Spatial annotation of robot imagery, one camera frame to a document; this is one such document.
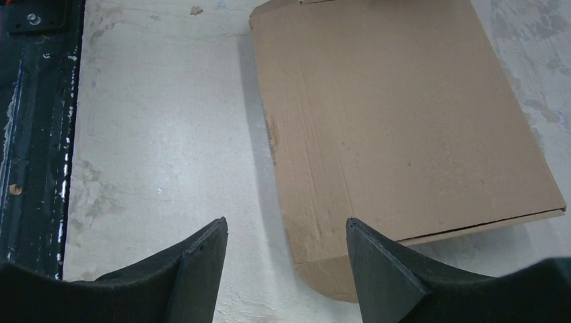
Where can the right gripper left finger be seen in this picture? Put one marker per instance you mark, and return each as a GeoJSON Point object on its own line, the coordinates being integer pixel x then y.
{"type": "Point", "coordinates": [177, 284]}

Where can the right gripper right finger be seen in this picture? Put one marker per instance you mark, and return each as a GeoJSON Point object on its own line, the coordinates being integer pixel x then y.
{"type": "Point", "coordinates": [397, 284]}

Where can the brown cardboard box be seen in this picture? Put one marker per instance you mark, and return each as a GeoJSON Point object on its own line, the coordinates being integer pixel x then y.
{"type": "Point", "coordinates": [397, 113]}

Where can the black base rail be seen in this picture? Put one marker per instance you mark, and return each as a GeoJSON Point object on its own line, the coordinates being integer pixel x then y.
{"type": "Point", "coordinates": [41, 45]}

